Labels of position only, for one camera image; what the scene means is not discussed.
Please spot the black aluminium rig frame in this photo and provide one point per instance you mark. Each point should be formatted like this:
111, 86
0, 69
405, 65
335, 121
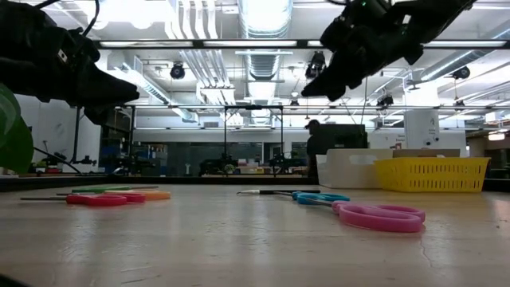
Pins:
60, 182

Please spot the person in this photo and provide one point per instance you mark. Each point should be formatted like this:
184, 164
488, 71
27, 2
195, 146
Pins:
315, 151

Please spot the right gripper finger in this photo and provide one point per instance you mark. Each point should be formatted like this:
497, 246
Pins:
338, 75
342, 92

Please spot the white plastic bin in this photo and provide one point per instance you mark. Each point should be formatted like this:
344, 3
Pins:
342, 175

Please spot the black workstation frame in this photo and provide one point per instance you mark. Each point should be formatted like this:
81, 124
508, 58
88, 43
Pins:
253, 107

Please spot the black computer monitor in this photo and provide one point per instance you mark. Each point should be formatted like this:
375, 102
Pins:
346, 139

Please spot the yellow plastic basket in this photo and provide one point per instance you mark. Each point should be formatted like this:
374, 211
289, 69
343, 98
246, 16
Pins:
430, 161

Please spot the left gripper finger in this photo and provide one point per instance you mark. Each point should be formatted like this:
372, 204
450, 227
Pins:
107, 89
99, 113

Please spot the green leafy plant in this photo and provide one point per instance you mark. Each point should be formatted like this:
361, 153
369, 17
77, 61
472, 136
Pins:
16, 147

